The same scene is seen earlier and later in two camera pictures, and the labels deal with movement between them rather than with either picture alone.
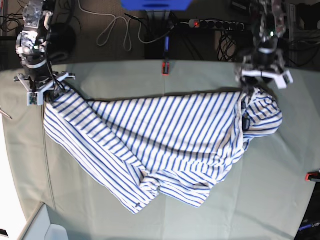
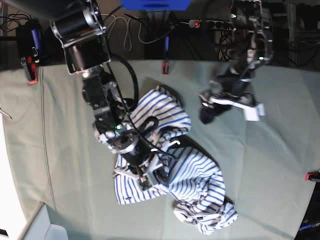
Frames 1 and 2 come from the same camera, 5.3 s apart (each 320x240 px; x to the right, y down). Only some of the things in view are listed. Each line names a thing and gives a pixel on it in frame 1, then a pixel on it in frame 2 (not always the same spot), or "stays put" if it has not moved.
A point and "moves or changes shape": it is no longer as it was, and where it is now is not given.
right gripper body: [265, 68] to [215, 102]
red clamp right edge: [309, 176] stays put
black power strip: [219, 24] stays put
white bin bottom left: [41, 228] stays put
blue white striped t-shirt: [171, 148] moves or changes shape
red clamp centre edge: [165, 68] stays put
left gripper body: [41, 79] to [155, 168]
